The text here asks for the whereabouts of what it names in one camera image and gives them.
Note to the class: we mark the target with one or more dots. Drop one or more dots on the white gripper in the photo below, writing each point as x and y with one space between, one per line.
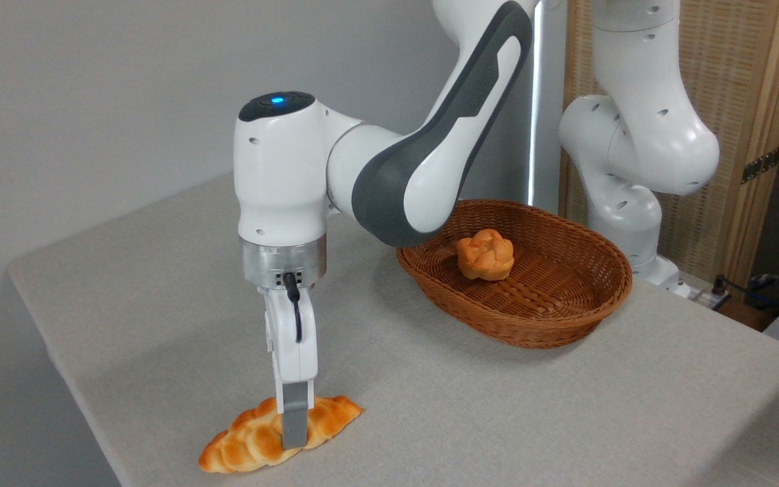
288 358

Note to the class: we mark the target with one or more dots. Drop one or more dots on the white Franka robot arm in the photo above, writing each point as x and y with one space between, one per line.
281 169

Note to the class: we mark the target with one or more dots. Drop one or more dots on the brown wooden box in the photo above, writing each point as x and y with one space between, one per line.
744 315

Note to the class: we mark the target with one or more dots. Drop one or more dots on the long braided bread loaf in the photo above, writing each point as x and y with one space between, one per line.
254 436

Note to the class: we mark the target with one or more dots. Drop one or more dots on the round knotted bread roll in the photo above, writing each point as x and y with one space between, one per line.
485 256

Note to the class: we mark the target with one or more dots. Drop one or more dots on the brown oval wicker basket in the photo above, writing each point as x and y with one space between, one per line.
552 297

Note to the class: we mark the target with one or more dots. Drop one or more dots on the white power strip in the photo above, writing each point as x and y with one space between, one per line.
707 297

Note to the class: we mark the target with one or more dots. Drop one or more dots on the grey tablecloth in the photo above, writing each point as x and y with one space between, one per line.
464 406

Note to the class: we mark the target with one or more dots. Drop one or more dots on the dark metal screen hinge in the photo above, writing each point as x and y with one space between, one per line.
761 164

